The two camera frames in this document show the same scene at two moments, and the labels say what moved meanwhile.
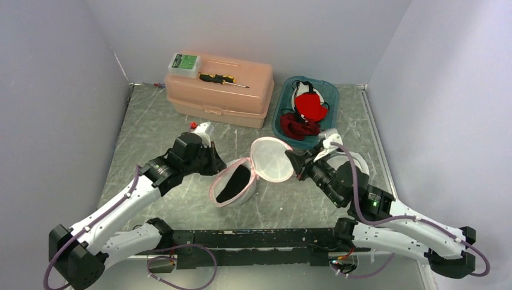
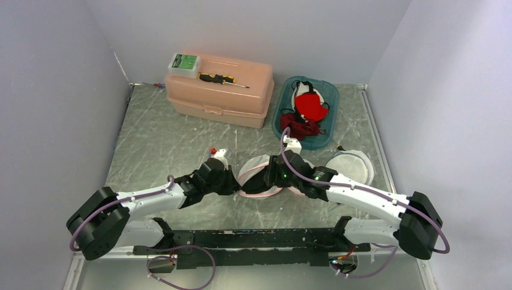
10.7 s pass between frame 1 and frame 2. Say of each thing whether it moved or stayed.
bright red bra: stayed
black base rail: stayed
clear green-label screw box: stayed
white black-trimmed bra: stayed
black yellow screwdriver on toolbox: stayed
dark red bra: stayed
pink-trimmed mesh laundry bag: moved
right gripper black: moved
